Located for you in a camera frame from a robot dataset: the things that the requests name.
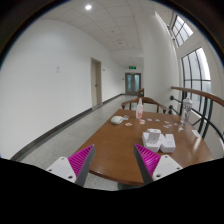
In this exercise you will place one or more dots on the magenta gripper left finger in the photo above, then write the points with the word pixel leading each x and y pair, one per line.
pixel 74 168

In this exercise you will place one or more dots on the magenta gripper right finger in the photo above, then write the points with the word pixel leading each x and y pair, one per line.
pixel 153 166

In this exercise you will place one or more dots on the white charger plug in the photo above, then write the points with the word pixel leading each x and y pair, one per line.
pixel 153 135

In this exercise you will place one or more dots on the white power strip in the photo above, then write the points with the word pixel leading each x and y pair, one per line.
pixel 153 147

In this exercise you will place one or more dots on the white power socket block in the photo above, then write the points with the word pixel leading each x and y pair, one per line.
pixel 167 143

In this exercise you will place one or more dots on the white oval mouse-like object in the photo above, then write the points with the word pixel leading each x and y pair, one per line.
pixel 117 120

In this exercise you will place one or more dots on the white spray bottle pink label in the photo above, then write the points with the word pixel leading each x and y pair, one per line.
pixel 139 109

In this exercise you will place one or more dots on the wooden chair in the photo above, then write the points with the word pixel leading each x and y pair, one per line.
pixel 145 100

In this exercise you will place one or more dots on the clear plastic water bottle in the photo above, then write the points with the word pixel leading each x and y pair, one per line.
pixel 187 106

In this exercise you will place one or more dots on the wooden handrail with black railing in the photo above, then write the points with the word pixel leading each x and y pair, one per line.
pixel 204 111

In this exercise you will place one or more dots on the grey double door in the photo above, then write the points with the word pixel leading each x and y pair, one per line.
pixel 132 83

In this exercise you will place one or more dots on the green exit sign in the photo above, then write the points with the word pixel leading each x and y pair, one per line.
pixel 132 67

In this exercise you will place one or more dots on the beige side door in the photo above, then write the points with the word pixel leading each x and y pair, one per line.
pixel 96 83

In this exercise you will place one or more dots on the large arched window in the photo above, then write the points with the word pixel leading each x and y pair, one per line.
pixel 196 72

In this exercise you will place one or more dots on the round ceiling light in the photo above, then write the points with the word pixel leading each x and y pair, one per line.
pixel 88 7

